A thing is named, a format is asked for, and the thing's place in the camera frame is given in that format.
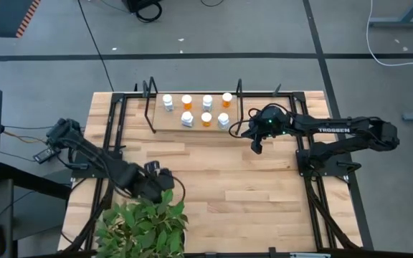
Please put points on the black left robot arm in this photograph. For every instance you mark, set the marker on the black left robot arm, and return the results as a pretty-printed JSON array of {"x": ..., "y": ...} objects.
[{"x": 84, "y": 147}]

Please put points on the grey metal table leg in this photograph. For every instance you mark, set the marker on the grey metal table leg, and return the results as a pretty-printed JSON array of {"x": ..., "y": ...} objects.
[{"x": 400, "y": 23}]

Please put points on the wooden shelf board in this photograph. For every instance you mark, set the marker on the wooden shelf board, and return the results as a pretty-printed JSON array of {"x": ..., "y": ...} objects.
[{"x": 170, "y": 122}]

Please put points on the black equipment box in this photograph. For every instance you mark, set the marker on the black equipment box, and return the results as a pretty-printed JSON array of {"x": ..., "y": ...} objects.
[{"x": 138, "y": 4}]

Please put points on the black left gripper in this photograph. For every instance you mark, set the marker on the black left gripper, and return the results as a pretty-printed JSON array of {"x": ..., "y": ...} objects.
[{"x": 152, "y": 184}]

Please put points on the black power adapter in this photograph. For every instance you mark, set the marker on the black power adapter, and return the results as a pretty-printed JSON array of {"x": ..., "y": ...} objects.
[{"x": 47, "y": 155}]

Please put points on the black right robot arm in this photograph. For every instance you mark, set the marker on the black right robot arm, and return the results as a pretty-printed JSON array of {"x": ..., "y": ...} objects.
[{"x": 335, "y": 129}]

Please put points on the black aluminium table frame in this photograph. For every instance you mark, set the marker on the black aluminium table frame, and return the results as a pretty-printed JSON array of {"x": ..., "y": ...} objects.
[{"x": 264, "y": 96}]

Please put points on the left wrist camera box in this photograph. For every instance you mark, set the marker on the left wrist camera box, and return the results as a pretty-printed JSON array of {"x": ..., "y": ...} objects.
[{"x": 152, "y": 166}]

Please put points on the white medicine bottle blue label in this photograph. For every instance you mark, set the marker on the white medicine bottle blue label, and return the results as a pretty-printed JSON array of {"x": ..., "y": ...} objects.
[
  {"x": 167, "y": 102},
  {"x": 187, "y": 119},
  {"x": 223, "y": 120},
  {"x": 207, "y": 102}
]

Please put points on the green leafy plant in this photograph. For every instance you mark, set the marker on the green leafy plant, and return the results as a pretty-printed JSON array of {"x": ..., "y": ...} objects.
[{"x": 138, "y": 225}]

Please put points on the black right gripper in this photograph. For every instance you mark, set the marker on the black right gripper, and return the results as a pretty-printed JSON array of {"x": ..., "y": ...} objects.
[{"x": 274, "y": 125}]

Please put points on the orange black striped floor mat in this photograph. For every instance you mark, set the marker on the orange black striped floor mat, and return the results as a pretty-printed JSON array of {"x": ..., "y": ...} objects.
[{"x": 2, "y": 18}]

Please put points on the black metal shelf leg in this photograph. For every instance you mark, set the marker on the black metal shelf leg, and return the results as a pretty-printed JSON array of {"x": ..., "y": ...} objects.
[
  {"x": 146, "y": 107},
  {"x": 239, "y": 104}
]

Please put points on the orange pill bottle white cap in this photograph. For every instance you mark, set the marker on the orange pill bottle white cap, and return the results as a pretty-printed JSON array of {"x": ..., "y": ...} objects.
[
  {"x": 186, "y": 101},
  {"x": 206, "y": 119},
  {"x": 227, "y": 99}
]

